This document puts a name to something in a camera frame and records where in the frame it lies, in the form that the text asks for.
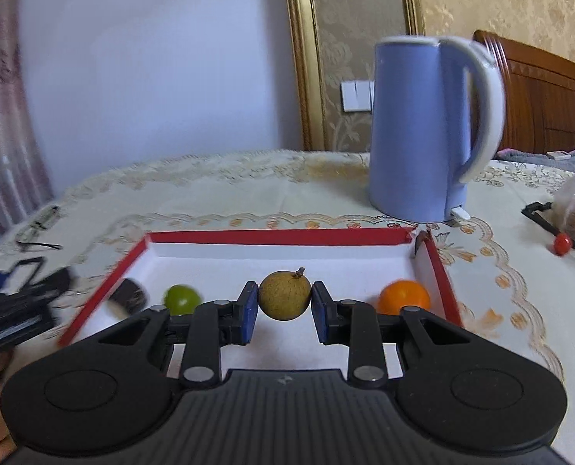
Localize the orange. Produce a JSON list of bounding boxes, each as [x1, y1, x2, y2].
[[377, 279, 432, 315]]

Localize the red shallow cardboard box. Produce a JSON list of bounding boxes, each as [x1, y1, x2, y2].
[[57, 230, 464, 379]]

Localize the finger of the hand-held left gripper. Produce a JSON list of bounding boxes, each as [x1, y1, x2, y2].
[[26, 267, 76, 303]]

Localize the dark sugarcane piece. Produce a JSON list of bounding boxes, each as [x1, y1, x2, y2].
[[107, 278, 151, 315]]

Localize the black holder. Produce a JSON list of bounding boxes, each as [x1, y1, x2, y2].
[[521, 202, 560, 236]]

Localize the white wall switch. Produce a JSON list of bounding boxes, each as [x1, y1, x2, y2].
[[341, 80, 376, 112]]

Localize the gold wall panel frame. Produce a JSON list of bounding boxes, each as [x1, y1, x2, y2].
[[282, 0, 426, 152]]

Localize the grey blanket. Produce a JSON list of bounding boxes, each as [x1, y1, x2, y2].
[[496, 143, 575, 172]]

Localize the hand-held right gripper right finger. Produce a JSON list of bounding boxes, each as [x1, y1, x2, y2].
[[312, 281, 468, 388]]

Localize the pink patterned curtain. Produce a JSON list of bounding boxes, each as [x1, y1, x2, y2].
[[0, 0, 56, 253]]

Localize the wooden headboard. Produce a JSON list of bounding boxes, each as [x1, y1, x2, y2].
[[474, 30, 575, 156]]

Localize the black eyeglasses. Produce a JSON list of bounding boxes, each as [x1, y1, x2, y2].
[[16, 206, 63, 253]]

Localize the large green tomato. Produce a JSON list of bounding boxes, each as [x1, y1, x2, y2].
[[164, 285, 203, 315]]

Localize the brown longan with stem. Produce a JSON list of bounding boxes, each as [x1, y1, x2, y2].
[[259, 267, 312, 321]]

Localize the black plastic frame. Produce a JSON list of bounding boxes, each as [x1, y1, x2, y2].
[[4, 257, 45, 296]]

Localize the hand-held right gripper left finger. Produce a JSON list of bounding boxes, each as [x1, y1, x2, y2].
[[94, 282, 260, 388]]

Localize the blue electric kettle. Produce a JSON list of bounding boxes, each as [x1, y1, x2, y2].
[[368, 35, 507, 224]]

